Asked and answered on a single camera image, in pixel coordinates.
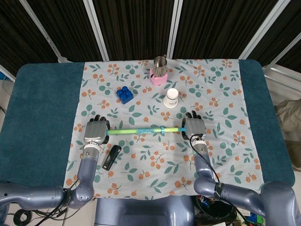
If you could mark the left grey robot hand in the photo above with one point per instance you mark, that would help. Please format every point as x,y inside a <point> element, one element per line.
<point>95,131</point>

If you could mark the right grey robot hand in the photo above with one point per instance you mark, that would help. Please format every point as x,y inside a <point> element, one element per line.
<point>194,126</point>

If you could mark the green blue stick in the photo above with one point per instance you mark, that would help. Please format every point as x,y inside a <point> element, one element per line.
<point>143,131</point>

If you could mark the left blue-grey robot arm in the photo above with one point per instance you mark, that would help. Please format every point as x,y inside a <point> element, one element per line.
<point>84,174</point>

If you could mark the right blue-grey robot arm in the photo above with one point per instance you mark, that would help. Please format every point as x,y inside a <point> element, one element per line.
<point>209,174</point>

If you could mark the black stapler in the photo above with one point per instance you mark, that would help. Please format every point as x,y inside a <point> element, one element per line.
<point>111,157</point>

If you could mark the white paper cup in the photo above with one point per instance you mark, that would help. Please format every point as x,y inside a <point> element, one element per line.
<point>171,98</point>

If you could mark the blue toy building block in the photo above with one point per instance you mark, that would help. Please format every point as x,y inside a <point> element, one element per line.
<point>124,94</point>

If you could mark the floral patterned tablecloth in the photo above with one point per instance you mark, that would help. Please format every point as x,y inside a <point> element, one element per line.
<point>150,150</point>

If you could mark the teal table cover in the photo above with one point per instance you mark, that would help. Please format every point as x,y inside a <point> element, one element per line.
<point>40,117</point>

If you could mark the pink cube block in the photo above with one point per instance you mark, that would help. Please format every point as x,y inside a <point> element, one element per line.
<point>159,78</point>

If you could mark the stainless steel cup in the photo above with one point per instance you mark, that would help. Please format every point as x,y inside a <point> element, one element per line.
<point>160,66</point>

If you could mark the blue-grey robot torso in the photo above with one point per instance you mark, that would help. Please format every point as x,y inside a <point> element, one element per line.
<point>143,210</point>

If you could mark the beige cloth bundle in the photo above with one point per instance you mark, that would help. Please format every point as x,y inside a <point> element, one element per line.
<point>289,115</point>

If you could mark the black folding screen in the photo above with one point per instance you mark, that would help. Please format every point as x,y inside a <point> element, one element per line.
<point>150,28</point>

